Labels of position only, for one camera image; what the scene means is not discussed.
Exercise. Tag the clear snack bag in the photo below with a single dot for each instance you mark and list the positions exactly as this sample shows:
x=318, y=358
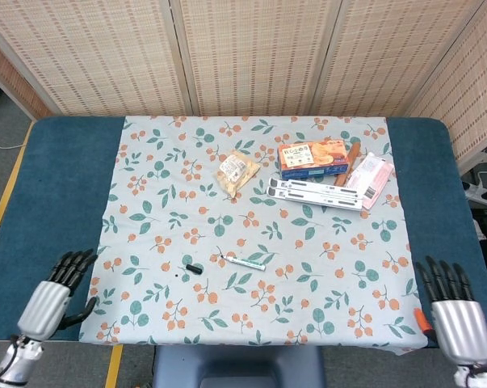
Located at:
x=237, y=169

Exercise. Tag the pink flat package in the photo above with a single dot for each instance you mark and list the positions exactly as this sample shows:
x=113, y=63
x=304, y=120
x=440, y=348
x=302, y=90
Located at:
x=370, y=178

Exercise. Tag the white green marker pen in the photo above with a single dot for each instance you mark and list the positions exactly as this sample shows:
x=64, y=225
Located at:
x=245, y=262

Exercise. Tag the black marker cap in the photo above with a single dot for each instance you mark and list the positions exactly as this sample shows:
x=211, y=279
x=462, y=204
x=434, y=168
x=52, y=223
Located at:
x=194, y=269

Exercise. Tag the bamboo screen panel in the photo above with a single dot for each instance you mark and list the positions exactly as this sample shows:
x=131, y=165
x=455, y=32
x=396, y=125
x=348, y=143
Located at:
x=469, y=89
x=255, y=56
x=13, y=77
x=392, y=56
x=89, y=56

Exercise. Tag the brown wooden stick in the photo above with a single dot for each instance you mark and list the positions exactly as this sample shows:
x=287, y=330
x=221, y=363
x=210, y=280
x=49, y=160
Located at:
x=350, y=159

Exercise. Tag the dark blue table cover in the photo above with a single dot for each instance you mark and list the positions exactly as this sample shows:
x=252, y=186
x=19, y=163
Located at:
x=53, y=202

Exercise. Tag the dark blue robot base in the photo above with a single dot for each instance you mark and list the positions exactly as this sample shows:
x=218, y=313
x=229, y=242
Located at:
x=239, y=368

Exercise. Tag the white power strip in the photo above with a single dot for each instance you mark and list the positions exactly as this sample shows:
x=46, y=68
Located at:
x=483, y=193

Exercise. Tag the orange biscuit box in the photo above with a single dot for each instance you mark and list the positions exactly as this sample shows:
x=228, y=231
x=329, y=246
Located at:
x=313, y=157

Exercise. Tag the floral printed tablecloth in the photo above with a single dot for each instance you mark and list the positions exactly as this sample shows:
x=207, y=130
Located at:
x=247, y=226

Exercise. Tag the long white carton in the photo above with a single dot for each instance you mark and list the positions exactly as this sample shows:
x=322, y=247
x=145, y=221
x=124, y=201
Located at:
x=320, y=187

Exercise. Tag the silver folding stand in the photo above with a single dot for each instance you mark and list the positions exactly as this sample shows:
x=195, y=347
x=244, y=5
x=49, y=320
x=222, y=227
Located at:
x=316, y=198

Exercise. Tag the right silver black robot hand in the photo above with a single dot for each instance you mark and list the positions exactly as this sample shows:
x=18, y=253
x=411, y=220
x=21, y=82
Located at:
x=461, y=327

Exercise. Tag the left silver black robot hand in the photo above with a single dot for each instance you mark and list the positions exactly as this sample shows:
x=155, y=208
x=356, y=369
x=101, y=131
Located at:
x=45, y=307

